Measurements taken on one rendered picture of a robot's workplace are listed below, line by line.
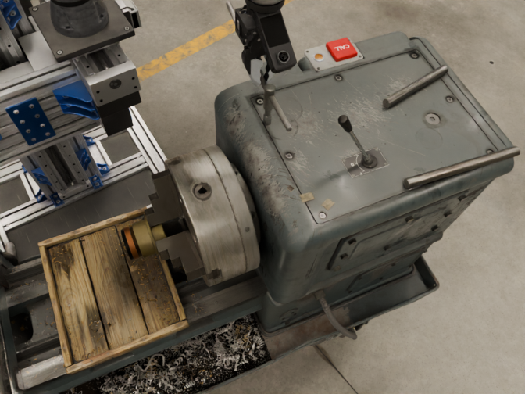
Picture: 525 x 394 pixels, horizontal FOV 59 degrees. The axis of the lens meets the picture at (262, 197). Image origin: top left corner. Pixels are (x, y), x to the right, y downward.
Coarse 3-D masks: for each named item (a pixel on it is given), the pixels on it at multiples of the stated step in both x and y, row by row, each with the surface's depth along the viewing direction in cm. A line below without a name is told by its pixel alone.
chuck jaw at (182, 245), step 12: (168, 240) 104; (180, 240) 104; (192, 240) 104; (168, 252) 103; (180, 252) 102; (192, 252) 102; (180, 264) 104; (192, 264) 100; (192, 276) 101; (216, 276) 103
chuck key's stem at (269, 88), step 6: (270, 84) 93; (264, 90) 94; (270, 90) 93; (264, 96) 95; (264, 102) 96; (270, 102) 96; (264, 108) 98; (270, 108) 97; (264, 114) 101; (270, 114) 100; (264, 120) 102; (270, 120) 102
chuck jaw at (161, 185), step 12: (168, 168) 105; (156, 180) 101; (168, 180) 102; (156, 192) 106; (168, 192) 103; (156, 204) 103; (168, 204) 104; (156, 216) 104; (168, 216) 105; (180, 216) 106
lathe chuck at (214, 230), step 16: (192, 160) 101; (208, 160) 101; (176, 176) 98; (192, 176) 98; (208, 176) 98; (192, 192) 96; (224, 192) 96; (192, 208) 94; (208, 208) 95; (224, 208) 96; (192, 224) 94; (208, 224) 95; (224, 224) 96; (208, 240) 95; (224, 240) 96; (240, 240) 98; (208, 256) 96; (224, 256) 98; (240, 256) 100; (208, 272) 99; (224, 272) 101; (240, 272) 105
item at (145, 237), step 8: (136, 224) 105; (144, 224) 104; (160, 224) 105; (128, 232) 103; (136, 232) 103; (144, 232) 103; (152, 232) 104; (160, 232) 105; (128, 240) 102; (136, 240) 103; (144, 240) 103; (152, 240) 103; (128, 248) 102; (136, 248) 103; (144, 248) 103; (152, 248) 104; (136, 256) 104; (144, 256) 105
